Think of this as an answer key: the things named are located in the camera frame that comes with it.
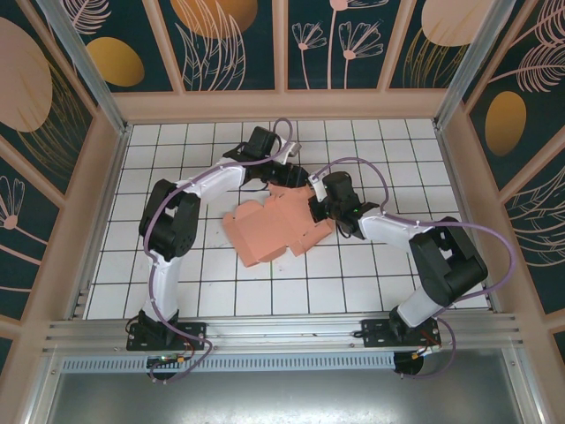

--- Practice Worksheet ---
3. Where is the peach paper box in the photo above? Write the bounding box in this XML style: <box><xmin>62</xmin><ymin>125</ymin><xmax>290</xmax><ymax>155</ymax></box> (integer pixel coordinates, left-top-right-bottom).
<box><xmin>222</xmin><ymin>182</ymin><xmax>335</xmax><ymax>269</ymax></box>

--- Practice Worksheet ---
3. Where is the grey metal sheet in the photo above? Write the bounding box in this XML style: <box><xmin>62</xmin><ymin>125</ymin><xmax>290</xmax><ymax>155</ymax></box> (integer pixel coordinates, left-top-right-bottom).
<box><xmin>41</xmin><ymin>347</ymin><xmax>538</xmax><ymax>424</ymax></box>

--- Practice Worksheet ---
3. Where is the small electronics board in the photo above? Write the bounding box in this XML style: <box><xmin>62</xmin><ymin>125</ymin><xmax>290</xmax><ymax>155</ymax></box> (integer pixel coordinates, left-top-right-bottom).
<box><xmin>147</xmin><ymin>352</ymin><xmax>195</xmax><ymax>368</ymax></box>

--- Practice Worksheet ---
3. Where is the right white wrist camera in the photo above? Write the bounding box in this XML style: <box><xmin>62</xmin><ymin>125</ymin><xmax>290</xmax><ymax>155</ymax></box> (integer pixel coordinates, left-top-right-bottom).
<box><xmin>308</xmin><ymin>173</ymin><xmax>330</xmax><ymax>202</ymax></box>

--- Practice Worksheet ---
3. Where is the thin aluminium side rail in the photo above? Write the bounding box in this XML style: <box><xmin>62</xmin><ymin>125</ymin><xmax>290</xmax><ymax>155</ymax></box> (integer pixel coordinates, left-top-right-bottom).
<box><xmin>434</xmin><ymin>125</ymin><xmax>495</xmax><ymax>313</ymax></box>
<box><xmin>68</xmin><ymin>125</ymin><xmax>133</xmax><ymax>322</ymax></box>

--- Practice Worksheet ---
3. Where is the aluminium mounting rail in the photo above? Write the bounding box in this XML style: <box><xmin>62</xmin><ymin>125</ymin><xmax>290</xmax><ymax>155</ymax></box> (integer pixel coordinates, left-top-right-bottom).
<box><xmin>41</xmin><ymin>312</ymin><xmax>526</xmax><ymax>354</ymax></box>

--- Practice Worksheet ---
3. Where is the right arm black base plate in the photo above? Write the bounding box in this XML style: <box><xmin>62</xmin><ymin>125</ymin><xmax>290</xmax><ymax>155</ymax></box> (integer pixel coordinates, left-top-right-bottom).
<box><xmin>360</xmin><ymin>318</ymin><xmax>442</xmax><ymax>351</ymax></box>

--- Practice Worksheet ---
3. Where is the slotted white cable duct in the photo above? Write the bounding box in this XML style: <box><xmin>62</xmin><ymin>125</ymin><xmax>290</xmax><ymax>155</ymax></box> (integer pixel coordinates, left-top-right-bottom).
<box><xmin>59</xmin><ymin>352</ymin><xmax>397</xmax><ymax>373</ymax></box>

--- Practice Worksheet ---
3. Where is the yellow white wire connector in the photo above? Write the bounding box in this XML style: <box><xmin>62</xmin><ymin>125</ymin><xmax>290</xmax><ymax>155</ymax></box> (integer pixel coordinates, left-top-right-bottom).
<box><xmin>412</xmin><ymin>344</ymin><xmax>442</xmax><ymax>360</ymax></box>

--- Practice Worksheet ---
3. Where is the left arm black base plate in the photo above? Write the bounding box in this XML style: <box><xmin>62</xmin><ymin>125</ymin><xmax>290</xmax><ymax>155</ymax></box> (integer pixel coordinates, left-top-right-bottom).
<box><xmin>126</xmin><ymin>321</ymin><xmax>208</xmax><ymax>352</ymax></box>

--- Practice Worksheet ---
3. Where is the aluminium corner post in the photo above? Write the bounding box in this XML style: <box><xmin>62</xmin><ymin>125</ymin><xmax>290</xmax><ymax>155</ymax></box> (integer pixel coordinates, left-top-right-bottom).
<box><xmin>36</xmin><ymin>0</ymin><xmax>132</xmax><ymax>136</ymax></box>
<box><xmin>432</xmin><ymin>0</ymin><xmax>508</xmax><ymax>130</ymax></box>

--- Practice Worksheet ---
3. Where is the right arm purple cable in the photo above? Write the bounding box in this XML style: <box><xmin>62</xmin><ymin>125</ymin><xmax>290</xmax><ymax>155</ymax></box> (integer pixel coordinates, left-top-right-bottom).
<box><xmin>311</xmin><ymin>157</ymin><xmax>518</xmax><ymax>381</ymax></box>

